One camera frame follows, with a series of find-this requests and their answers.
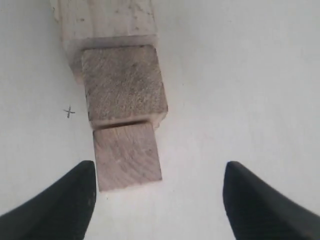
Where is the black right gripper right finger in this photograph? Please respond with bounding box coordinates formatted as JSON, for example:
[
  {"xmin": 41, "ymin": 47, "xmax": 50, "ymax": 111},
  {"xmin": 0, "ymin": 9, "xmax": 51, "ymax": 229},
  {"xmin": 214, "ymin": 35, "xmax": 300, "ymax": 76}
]
[{"xmin": 222, "ymin": 161, "xmax": 320, "ymax": 240}]

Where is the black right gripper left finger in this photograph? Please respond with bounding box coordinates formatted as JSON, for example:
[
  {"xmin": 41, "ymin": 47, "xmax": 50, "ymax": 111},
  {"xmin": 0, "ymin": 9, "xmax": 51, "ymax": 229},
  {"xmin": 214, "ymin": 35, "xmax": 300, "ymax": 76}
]
[{"xmin": 0, "ymin": 160, "xmax": 97, "ymax": 240}]

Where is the smallest wooden cube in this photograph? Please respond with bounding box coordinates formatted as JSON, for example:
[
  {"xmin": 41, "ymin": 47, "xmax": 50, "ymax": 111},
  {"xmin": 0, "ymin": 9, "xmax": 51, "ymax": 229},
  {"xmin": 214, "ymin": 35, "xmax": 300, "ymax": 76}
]
[{"xmin": 93, "ymin": 122, "xmax": 163, "ymax": 193}]

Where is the third largest wooden cube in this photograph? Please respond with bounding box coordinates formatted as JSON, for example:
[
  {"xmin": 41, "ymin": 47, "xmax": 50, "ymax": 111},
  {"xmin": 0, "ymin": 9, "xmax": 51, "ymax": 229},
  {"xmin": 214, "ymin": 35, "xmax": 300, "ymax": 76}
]
[{"xmin": 70, "ymin": 34, "xmax": 168, "ymax": 130}]

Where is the second largest wooden cube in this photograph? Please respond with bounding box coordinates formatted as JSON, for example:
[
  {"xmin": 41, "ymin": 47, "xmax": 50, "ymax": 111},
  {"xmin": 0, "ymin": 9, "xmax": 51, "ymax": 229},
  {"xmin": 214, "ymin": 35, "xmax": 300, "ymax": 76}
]
[{"xmin": 49, "ymin": 0, "xmax": 157, "ymax": 59}]

